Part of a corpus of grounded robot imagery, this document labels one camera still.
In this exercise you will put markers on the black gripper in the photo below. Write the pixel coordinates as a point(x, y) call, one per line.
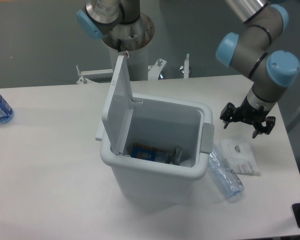
point(252, 111)

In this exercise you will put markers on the clear plastic bag with label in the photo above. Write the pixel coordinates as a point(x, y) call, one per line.
point(238, 153)

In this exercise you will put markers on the crushed clear plastic bottle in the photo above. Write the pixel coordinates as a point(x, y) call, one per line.
point(224, 177)

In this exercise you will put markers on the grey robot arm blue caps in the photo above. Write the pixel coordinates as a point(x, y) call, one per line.
point(271, 74)

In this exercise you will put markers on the white plastic trash can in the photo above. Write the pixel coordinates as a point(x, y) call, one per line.
point(163, 123)

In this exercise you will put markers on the white trash can lid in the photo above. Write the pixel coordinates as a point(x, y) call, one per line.
point(118, 108)

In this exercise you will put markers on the silver foil wrapper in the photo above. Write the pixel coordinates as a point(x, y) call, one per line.
point(166, 157)

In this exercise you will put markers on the blue snack wrapper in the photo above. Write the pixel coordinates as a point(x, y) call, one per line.
point(144, 152)

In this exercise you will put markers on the white right table bracket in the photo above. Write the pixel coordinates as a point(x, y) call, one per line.
point(185, 68)

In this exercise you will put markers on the white table bracket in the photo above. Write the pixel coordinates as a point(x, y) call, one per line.
point(185, 68)
point(155, 71)
point(94, 76)

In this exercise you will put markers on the white middle table bracket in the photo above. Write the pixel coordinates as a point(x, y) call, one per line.
point(155, 71)

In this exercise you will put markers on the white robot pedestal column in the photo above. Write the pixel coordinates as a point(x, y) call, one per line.
point(133, 41)

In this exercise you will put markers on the white left table bracket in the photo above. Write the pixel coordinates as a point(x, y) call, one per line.
point(94, 76)

